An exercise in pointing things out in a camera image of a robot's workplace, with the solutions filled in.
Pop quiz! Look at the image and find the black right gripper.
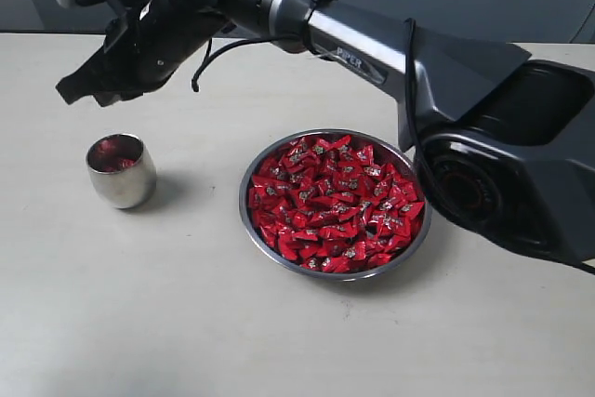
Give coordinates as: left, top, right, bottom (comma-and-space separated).
55, 0, 228, 108

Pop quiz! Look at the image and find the red candy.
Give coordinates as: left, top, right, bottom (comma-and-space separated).
87, 136, 139, 173

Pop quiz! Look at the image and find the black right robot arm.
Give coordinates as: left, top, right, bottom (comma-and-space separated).
56, 0, 594, 272

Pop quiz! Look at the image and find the shiny steel cup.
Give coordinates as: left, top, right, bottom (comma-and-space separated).
86, 133, 157, 209

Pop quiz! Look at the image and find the pile of red wrapped candies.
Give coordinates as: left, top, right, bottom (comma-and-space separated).
246, 134, 426, 274

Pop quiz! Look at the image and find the round steel plate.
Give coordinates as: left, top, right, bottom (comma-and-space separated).
238, 127, 433, 283

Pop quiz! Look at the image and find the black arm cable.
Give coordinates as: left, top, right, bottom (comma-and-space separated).
189, 15, 595, 272

